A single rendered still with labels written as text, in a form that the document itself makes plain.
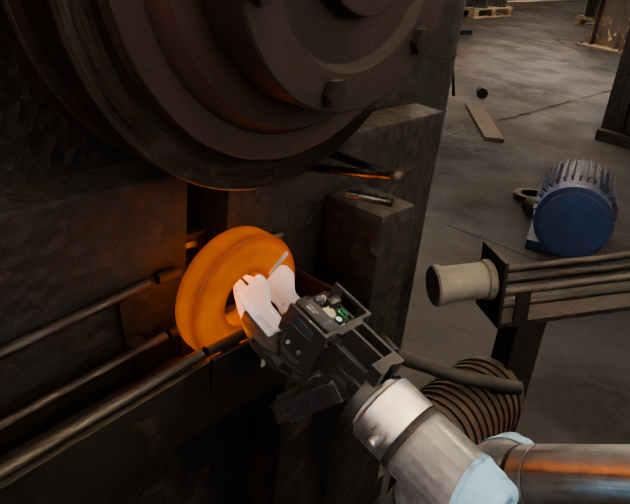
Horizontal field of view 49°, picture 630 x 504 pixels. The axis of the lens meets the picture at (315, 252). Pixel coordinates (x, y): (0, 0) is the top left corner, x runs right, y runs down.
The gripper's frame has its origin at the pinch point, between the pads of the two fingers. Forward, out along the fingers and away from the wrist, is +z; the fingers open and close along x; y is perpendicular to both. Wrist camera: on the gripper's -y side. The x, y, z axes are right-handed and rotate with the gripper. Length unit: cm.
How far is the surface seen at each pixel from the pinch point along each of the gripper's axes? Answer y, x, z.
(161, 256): 1.3, 6.4, 6.9
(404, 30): 31.6, -7.2, -2.0
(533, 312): -6.3, -44.3, -19.8
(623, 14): -109, -838, 228
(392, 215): 5.8, -21.8, -2.4
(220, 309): -0.4, 4.1, -1.3
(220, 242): 5.6, 2.8, 2.6
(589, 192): -50, -201, 15
